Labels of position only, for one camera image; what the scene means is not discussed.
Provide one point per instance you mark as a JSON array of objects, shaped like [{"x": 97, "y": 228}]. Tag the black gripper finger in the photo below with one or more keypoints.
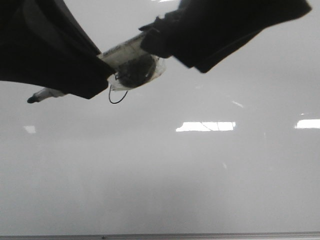
[
  {"x": 19, "y": 18},
  {"x": 201, "y": 33}
]

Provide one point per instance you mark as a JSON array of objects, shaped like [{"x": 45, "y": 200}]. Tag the white whiteboard marker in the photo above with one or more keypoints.
[{"x": 130, "y": 65}]

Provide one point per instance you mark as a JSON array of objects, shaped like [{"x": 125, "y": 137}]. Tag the white whiteboard with aluminium frame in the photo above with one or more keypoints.
[{"x": 236, "y": 149}]

